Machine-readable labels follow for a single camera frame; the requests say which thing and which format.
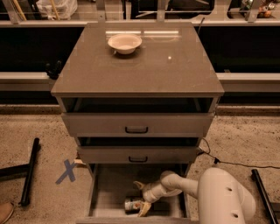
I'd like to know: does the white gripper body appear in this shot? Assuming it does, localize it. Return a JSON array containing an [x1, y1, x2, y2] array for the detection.
[[142, 181, 169, 203]]

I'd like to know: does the green 7up can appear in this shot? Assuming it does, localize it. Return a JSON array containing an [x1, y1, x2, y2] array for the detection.
[[124, 197, 143, 213]]

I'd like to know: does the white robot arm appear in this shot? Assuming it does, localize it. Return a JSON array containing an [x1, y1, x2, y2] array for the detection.
[[134, 167, 256, 224]]

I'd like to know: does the bottom grey drawer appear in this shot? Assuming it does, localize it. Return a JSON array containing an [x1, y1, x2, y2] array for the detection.
[[76, 164, 199, 224]]

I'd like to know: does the grey drawer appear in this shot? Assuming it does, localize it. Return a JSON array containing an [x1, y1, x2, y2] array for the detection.
[[76, 164, 199, 224], [60, 97, 215, 138], [77, 137, 200, 164]]

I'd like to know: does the middle grey drawer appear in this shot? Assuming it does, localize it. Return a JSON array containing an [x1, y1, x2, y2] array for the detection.
[[77, 137, 200, 164]]

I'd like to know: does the grey drawer cabinet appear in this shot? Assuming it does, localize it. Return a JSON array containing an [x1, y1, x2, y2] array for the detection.
[[51, 22, 225, 165]]

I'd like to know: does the top grey drawer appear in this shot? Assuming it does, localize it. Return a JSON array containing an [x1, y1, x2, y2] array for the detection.
[[60, 97, 215, 138]]

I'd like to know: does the blue tape cross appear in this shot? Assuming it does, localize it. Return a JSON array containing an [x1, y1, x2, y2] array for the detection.
[[55, 159, 76, 185]]

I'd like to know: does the black stand right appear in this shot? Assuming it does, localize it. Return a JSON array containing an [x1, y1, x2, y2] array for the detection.
[[251, 169, 280, 224]]

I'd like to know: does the black stand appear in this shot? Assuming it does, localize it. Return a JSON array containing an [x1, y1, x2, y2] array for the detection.
[[251, 169, 280, 224], [0, 137, 40, 207]]

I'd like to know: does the black stand left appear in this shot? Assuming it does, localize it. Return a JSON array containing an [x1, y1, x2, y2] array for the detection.
[[0, 137, 40, 207]]

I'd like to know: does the brown shoe tip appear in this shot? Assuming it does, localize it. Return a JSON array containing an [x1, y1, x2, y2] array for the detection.
[[0, 202, 14, 224]]

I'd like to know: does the white bowl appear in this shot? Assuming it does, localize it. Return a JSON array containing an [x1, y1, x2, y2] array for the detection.
[[108, 33, 142, 54]]

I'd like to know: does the white plastic bag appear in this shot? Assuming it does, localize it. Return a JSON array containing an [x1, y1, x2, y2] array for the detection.
[[36, 0, 79, 21]]

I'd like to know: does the black middle drawer handle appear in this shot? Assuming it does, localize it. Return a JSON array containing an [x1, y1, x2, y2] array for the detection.
[[129, 157, 148, 163]]

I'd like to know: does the black drawer handle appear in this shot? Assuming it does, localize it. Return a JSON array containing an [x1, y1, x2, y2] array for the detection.
[[129, 157, 148, 163], [125, 126, 149, 134]]

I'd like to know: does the black top drawer handle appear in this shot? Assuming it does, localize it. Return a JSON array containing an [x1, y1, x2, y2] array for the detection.
[[125, 126, 149, 134]]

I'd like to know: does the black floor cable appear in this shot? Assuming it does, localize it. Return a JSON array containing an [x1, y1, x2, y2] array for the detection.
[[198, 137, 280, 170]]

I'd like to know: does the black clamp on rail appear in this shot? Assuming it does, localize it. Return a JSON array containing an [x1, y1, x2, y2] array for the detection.
[[45, 60, 62, 80]]

